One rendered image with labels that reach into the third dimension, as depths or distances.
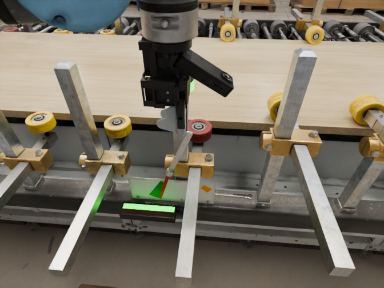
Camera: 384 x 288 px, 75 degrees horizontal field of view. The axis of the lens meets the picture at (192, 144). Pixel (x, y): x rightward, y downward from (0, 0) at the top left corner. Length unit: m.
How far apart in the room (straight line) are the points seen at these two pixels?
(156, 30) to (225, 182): 0.69
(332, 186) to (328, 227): 0.59
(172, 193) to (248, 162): 0.35
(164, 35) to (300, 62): 0.27
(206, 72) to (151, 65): 0.09
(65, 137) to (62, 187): 0.22
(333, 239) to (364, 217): 0.44
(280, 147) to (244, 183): 0.37
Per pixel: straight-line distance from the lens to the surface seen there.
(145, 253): 1.52
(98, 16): 0.23
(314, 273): 1.59
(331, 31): 2.22
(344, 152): 1.03
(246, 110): 0.85
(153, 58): 0.44
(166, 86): 0.44
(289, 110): 0.59
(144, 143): 0.95
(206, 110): 0.83
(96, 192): 0.68
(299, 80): 0.56
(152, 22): 0.40
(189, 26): 0.41
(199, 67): 0.44
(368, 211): 0.95
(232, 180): 0.98
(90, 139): 0.71
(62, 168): 1.14
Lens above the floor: 1.35
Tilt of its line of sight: 40 degrees down
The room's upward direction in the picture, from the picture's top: straight up
